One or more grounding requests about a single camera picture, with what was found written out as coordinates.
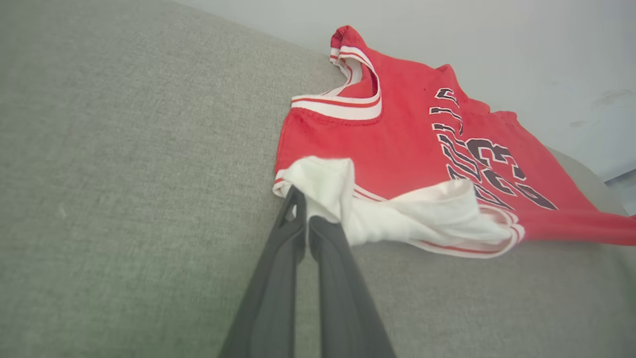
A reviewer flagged red basketball jersey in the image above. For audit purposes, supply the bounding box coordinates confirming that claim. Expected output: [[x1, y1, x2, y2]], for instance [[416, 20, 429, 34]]
[[272, 25, 636, 260]]

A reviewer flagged grey fabric sofa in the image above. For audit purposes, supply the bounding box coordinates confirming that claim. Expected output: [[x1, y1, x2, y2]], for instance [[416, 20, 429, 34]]
[[0, 0, 636, 358]]

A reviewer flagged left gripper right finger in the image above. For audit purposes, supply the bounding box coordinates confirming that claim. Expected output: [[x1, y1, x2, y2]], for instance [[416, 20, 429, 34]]
[[308, 216, 397, 358]]

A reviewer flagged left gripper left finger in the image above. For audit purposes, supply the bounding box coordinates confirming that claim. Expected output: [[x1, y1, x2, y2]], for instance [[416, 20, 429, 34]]
[[218, 185, 307, 358]]

